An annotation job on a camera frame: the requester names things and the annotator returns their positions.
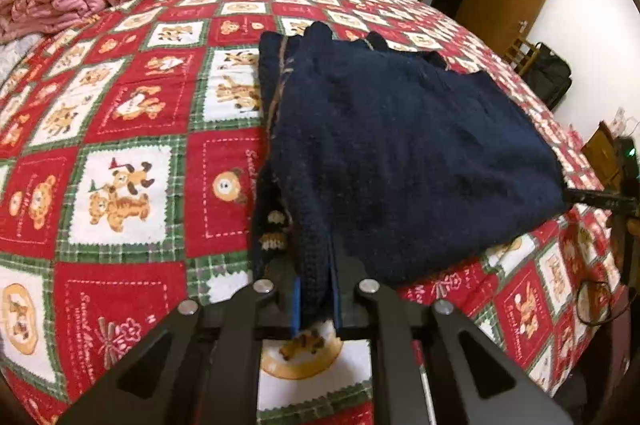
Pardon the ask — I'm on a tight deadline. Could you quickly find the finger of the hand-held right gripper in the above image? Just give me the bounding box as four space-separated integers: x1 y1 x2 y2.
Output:
562 188 626 212

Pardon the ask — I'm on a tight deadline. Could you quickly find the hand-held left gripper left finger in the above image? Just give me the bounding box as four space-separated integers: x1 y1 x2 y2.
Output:
59 262 306 425

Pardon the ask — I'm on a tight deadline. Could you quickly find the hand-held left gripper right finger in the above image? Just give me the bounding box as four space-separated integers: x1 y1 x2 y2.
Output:
327 239 576 425

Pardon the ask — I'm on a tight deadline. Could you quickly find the navy striped knit sweater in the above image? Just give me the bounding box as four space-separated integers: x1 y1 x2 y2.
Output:
252 21 569 327

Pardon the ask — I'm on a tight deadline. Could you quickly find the wooden nightstand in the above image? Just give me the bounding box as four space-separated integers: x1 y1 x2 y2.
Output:
581 125 626 192

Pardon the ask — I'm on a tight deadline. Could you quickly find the black bag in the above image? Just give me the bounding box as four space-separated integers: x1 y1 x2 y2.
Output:
521 42 573 110

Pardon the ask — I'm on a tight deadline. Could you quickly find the wooden chair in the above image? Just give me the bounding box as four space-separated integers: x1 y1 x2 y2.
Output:
504 32 542 76

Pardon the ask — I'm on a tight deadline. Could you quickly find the red bear-print bedspread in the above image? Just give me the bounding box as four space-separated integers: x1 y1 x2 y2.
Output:
0 0 637 425

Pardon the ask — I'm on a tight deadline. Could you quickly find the black cable loop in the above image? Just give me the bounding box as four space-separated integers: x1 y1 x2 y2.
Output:
576 276 639 329

